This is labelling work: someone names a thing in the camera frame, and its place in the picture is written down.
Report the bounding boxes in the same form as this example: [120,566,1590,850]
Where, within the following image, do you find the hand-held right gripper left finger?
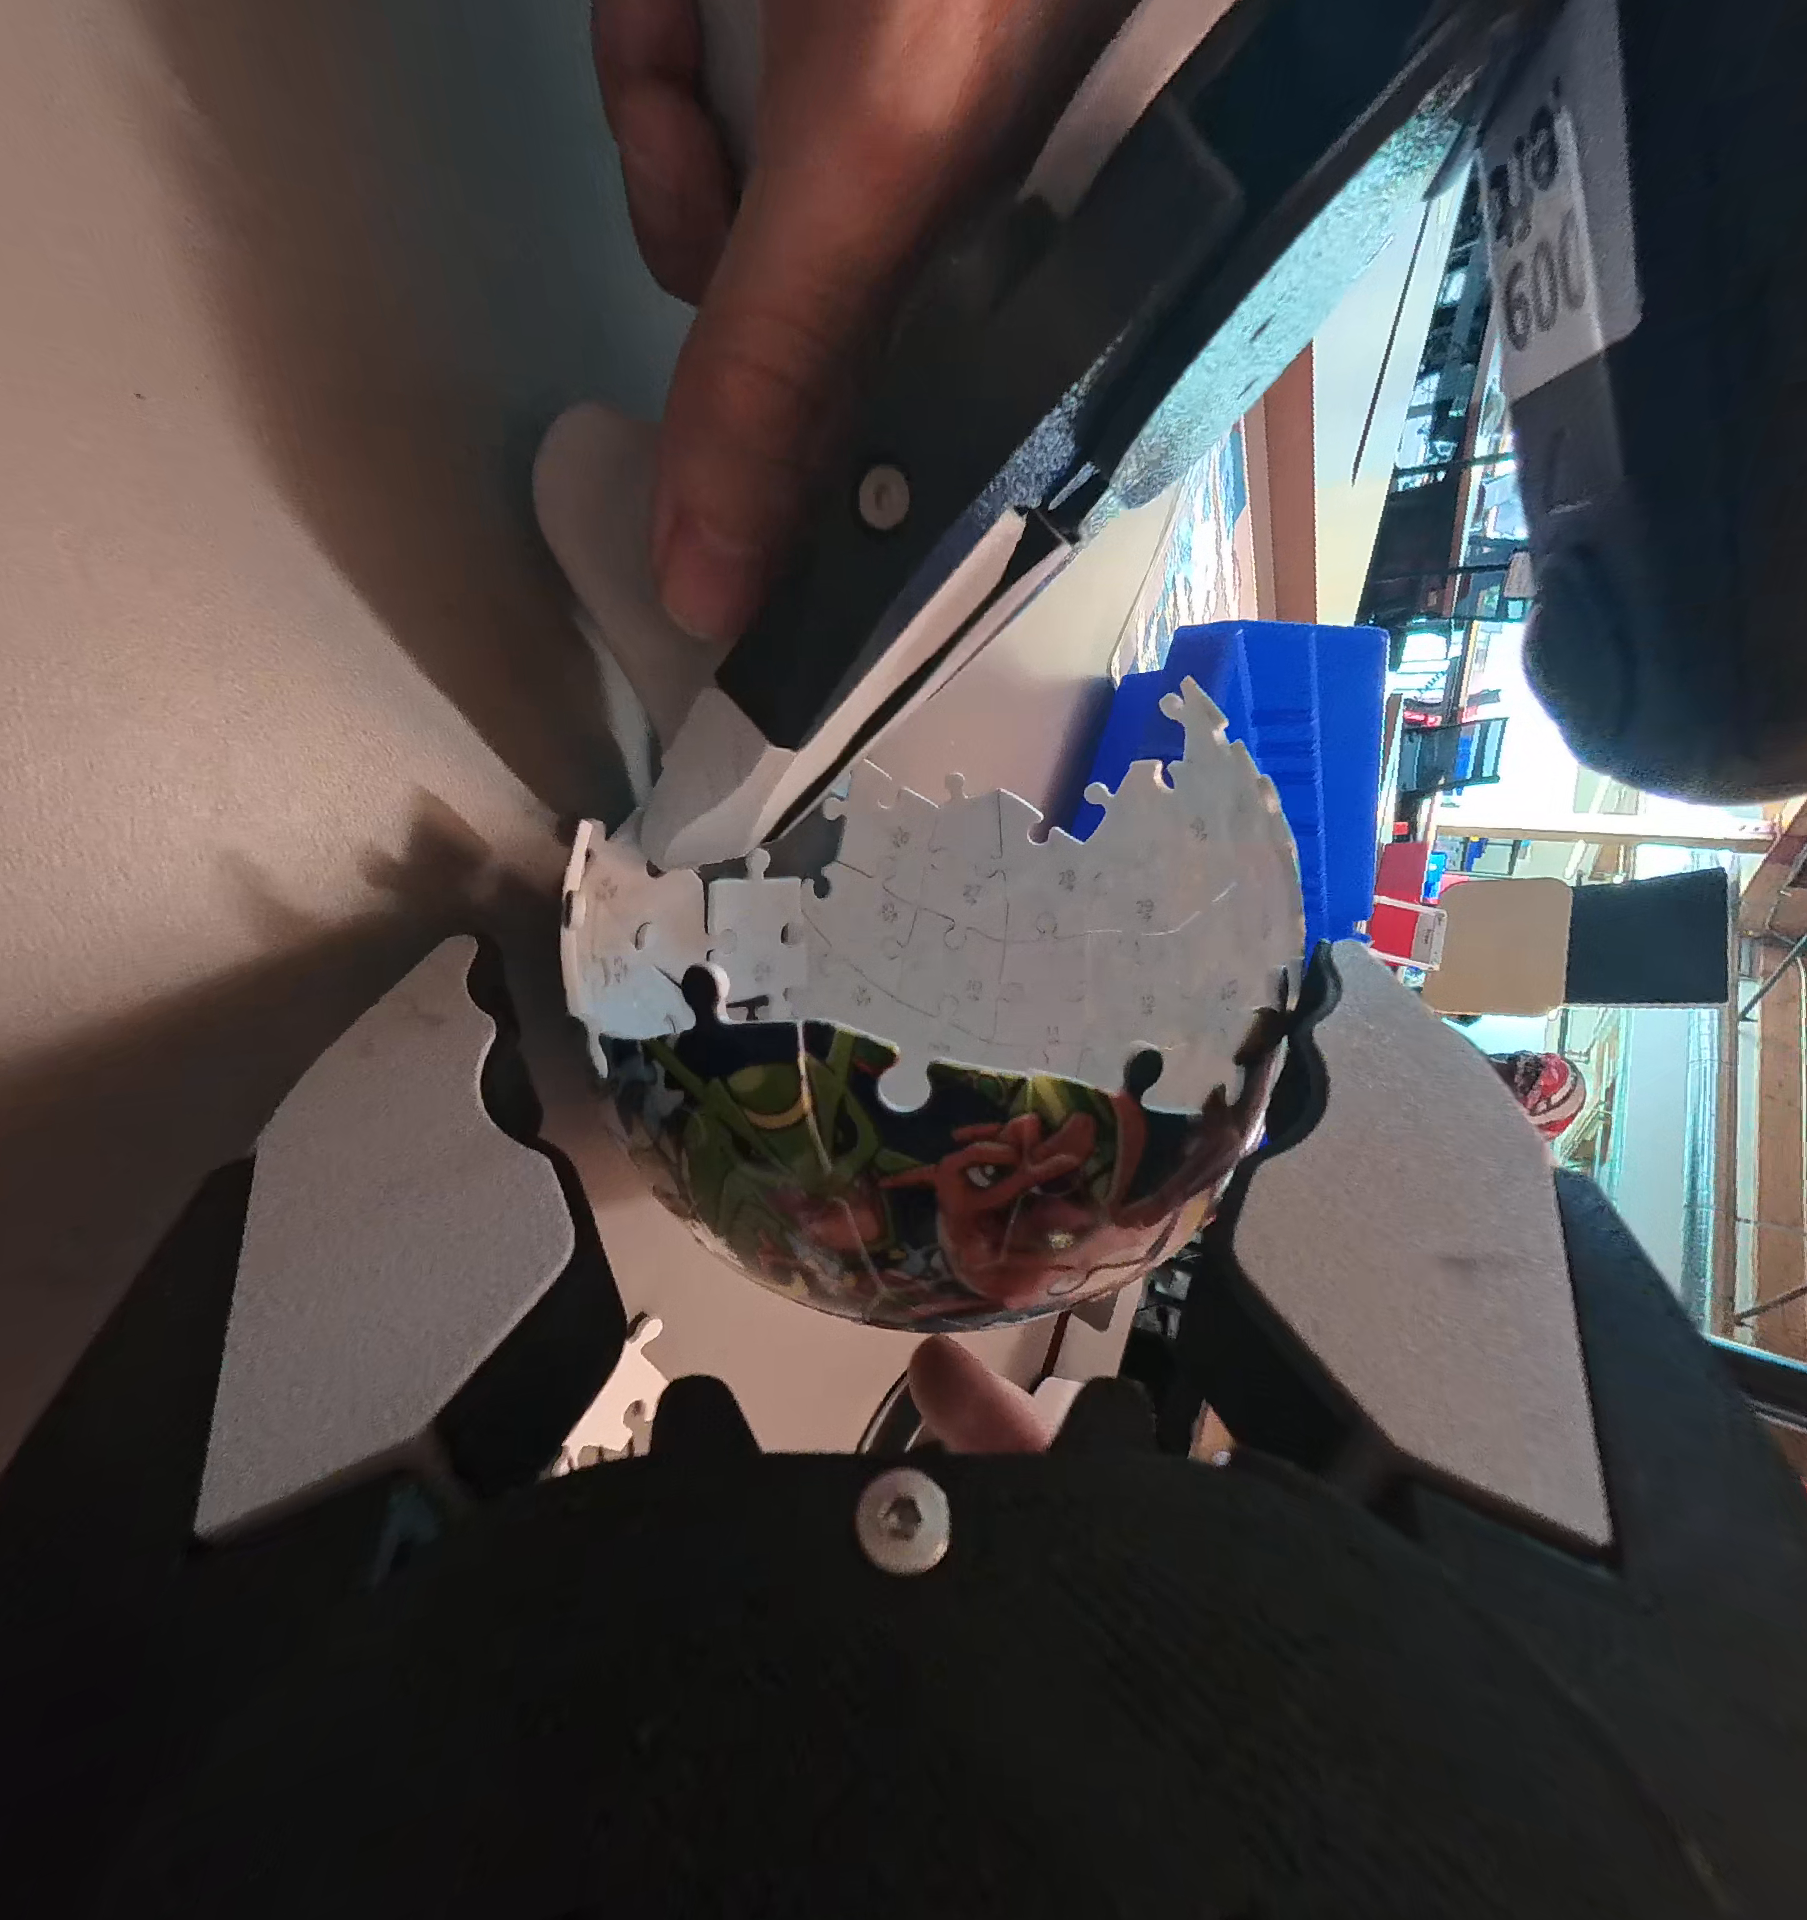
[190,933,627,1547]

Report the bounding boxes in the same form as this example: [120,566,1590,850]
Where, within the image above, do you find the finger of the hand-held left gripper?
[775,510,1098,841]
[639,510,1068,875]

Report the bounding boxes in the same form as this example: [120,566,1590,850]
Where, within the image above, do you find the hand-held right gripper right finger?
[1157,938,1617,1562]

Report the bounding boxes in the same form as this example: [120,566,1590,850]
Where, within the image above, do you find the colourful half-built puzzle ball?
[561,674,1308,1336]

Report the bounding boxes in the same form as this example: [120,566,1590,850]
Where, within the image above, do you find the white puzzle piece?
[559,1315,669,1479]

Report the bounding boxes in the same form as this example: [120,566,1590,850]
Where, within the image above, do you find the person's left hand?
[595,0,1086,648]

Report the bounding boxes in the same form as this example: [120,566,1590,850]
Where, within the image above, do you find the person's right hand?
[911,1336,1062,1454]

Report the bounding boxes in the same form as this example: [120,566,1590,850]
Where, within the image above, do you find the blue printed sheet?
[1115,421,1249,676]

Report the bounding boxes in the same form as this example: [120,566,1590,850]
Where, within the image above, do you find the blue plastic bin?
[1081,619,1394,963]

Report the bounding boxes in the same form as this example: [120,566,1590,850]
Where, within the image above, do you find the beige board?
[1421,876,1576,1018]

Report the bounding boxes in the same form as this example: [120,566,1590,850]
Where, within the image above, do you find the red box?
[1369,839,1450,968]

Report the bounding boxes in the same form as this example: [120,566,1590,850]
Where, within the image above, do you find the black metal bar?
[1714,1326,1807,1449]

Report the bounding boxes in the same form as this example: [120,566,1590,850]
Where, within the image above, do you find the black board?
[1570,867,1734,1009]

